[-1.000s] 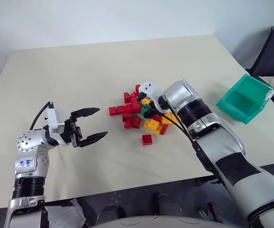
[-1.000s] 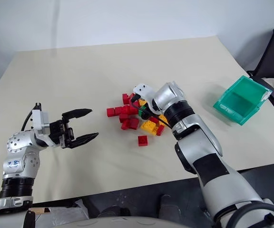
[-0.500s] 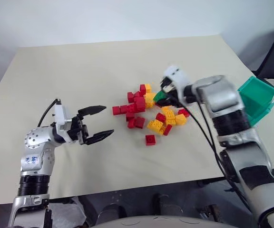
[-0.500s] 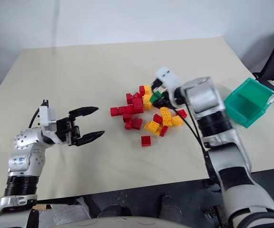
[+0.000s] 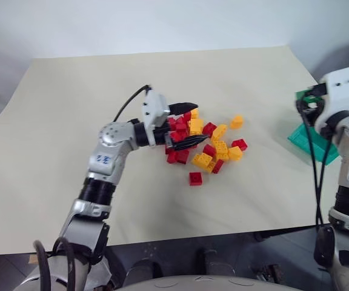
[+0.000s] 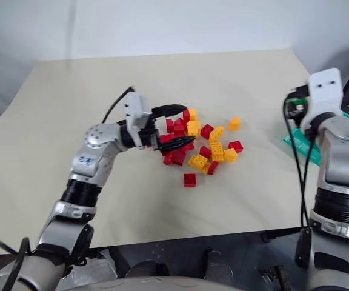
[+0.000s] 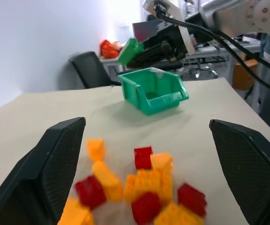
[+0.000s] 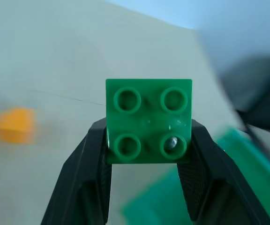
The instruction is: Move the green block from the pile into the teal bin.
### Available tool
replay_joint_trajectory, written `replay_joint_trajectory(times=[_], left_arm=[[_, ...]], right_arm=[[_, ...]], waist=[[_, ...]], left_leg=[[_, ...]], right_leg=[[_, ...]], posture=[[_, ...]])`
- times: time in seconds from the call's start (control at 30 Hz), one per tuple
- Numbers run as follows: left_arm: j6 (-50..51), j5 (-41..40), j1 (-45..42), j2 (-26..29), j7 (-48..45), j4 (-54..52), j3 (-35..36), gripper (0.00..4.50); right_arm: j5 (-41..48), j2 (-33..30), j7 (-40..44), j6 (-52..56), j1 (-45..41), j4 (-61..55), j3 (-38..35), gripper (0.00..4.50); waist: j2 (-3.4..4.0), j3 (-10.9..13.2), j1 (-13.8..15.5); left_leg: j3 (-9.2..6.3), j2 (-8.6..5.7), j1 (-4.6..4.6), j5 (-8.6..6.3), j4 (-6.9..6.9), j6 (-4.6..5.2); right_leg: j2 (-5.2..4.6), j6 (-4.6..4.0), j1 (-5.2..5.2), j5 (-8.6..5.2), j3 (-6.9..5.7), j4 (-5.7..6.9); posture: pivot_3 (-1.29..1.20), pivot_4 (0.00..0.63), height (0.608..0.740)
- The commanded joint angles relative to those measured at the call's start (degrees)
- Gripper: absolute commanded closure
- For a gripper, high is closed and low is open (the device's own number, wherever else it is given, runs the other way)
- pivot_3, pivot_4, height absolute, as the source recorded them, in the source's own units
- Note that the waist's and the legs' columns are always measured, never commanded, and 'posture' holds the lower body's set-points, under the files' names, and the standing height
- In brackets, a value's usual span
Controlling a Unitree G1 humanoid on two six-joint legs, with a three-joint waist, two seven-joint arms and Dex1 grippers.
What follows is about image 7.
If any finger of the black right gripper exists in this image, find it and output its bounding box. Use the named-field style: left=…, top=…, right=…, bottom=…
left=137, top=41, right=172, bottom=58
left=125, top=54, right=176, bottom=69

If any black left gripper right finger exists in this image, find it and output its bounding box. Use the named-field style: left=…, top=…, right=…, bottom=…
left=209, top=119, right=270, bottom=225

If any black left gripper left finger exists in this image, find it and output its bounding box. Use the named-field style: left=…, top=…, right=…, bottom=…
left=0, top=117, right=86, bottom=225

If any green toy block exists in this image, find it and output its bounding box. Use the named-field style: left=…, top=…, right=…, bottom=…
left=117, top=37, right=145, bottom=67

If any teal plastic bin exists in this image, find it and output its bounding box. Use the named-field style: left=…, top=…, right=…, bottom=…
left=117, top=67, right=189, bottom=116

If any small orange toy block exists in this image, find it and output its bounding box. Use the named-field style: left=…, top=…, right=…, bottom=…
left=150, top=152, right=174, bottom=179
left=86, top=138, right=106, bottom=161

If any long orange toy block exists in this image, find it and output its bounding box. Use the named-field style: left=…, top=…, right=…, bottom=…
left=92, top=160, right=124, bottom=202

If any small red toy block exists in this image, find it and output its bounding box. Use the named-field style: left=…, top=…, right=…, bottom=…
left=134, top=146, right=153, bottom=170

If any large orange toy block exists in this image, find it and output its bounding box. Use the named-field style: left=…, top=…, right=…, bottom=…
left=123, top=169, right=173, bottom=204

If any black computer monitor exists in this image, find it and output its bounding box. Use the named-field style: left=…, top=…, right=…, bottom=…
left=185, top=11, right=218, bottom=45

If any red orange bag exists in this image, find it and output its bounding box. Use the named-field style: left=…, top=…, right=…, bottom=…
left=99, top=39, right=124, bottom=60

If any office chair star base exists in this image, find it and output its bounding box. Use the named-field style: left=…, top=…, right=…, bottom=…
left=181, top=62, right=220, bottom=81

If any black office chair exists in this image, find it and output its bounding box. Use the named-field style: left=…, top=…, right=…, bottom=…
left=68, top=51, right=122, bottom=90

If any orange cardboard box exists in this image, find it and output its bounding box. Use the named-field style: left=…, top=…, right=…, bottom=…
left=232, top=58, right=259, bottom=91

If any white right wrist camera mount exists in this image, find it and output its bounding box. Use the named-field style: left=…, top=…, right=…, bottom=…
left=142, top=0, right=195, bottom=56

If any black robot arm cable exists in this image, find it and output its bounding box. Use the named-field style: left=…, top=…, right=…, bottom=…
left=155, top=4, right=270, bottom=97

